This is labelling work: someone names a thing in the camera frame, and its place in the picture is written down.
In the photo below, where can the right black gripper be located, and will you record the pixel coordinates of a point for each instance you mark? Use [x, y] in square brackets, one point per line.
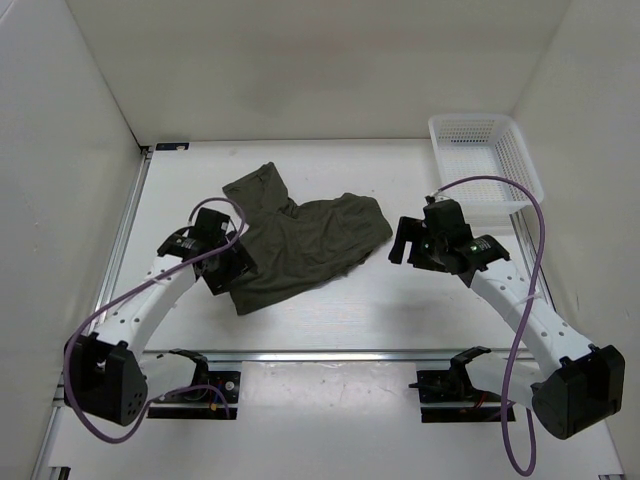
[409, 229]

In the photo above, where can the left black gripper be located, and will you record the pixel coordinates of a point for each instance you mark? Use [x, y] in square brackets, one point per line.
[240, 263]

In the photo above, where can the olive green shorts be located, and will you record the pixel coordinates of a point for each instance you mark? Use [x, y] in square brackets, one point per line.
[299, 247]

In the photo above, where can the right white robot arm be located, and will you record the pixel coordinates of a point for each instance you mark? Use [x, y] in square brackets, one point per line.
[574, 383]

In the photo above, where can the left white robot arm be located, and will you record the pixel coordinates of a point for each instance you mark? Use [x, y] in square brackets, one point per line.
[106, 372]

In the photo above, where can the white plastic basket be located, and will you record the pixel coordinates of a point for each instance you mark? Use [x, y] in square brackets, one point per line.
[484, 145]

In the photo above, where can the blue corner label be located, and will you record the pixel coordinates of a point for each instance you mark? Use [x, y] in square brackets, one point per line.
[176, 146]

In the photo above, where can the aluminium right rail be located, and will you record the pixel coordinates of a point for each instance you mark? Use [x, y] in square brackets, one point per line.
[529, 250]

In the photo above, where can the aluminium rail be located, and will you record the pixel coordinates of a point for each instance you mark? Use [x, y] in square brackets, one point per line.
[357, 355]
[529, 250]
[112, 269]

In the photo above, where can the aluminium front rail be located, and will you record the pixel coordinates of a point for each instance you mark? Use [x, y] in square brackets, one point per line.
[357, 355]

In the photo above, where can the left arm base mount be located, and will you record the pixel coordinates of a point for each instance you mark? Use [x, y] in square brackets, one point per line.
[185, 386]

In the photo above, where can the aluminium left rail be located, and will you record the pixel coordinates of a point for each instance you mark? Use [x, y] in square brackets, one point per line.
[112, 269]

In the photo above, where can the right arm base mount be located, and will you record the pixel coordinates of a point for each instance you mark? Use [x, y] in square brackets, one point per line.
[448, 396]

